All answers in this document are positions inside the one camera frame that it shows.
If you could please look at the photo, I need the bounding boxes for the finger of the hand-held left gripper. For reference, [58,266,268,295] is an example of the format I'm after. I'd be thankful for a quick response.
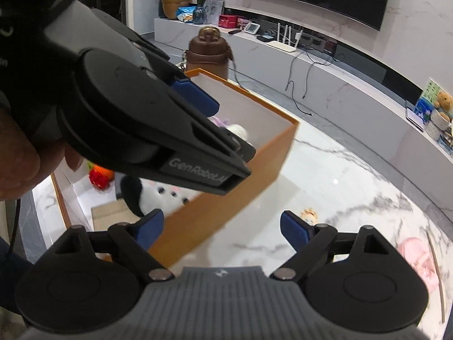
[131,38,221,117]
[166,85,257,168]

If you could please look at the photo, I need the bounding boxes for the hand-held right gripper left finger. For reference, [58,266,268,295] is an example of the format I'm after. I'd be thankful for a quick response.
[44,209,176,283]

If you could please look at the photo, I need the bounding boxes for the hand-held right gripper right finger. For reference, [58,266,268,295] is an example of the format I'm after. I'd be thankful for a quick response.
[271,210,401,281]

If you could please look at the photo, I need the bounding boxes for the white plush with pink hood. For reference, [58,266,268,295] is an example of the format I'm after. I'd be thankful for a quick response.
[210,115,256,154]

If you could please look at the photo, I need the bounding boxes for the white and black plush toy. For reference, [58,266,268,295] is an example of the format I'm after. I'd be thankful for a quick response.
[119,175,199,219]

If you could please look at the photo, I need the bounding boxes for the orange cardboard box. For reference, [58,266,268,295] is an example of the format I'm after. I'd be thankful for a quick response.
[51,67,301,269]

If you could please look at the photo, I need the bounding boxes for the red and yellow toy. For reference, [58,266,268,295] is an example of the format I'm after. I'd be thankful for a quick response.
[87,162,115,192]

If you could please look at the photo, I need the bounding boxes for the white marble desktop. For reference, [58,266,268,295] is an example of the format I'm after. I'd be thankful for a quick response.
[19,129,453,340]

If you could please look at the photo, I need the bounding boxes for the person's left hand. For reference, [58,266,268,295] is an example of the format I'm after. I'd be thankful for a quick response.
[0,108,86,201]

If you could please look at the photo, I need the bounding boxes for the small cartoon figure magnet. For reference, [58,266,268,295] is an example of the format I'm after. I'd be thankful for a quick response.
[300,207,320,226]

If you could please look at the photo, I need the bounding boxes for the brown water bottle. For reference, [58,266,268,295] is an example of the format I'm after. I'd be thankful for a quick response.
[182,26,255,94]

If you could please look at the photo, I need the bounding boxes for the blue snack bag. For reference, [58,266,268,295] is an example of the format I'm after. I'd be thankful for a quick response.
[176,6,196,22]

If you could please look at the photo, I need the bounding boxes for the framed picture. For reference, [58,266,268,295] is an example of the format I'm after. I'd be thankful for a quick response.
[204,0,226,25]

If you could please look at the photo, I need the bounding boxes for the gold round vase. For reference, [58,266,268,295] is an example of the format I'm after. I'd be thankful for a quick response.
[161,0,192,20]

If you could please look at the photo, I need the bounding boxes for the white router with antennas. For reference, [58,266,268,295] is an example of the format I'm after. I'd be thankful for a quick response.
[270,22,301,54]

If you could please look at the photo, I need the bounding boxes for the pink pouch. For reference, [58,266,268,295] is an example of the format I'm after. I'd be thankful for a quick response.
[396,237,440,293]

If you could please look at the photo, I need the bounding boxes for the white marble tv cabinet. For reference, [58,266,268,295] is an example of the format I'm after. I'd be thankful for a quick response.
[154,5,453,199]

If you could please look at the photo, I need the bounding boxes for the thin wooden stick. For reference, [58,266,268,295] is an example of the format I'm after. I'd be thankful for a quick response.
[426,229,446,324]

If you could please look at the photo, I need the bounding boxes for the colourful picture board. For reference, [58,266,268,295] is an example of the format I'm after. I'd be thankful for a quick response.
[413,77,453,157]

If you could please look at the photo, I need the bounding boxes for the brown teddy bear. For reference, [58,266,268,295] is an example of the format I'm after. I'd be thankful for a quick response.
[433,91,453,122]

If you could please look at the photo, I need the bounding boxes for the black hanging cable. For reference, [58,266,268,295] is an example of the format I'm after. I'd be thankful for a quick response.
[285,48,337,117]

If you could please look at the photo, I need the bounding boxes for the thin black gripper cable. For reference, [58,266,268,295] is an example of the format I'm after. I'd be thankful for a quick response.
[6,197,22,257]

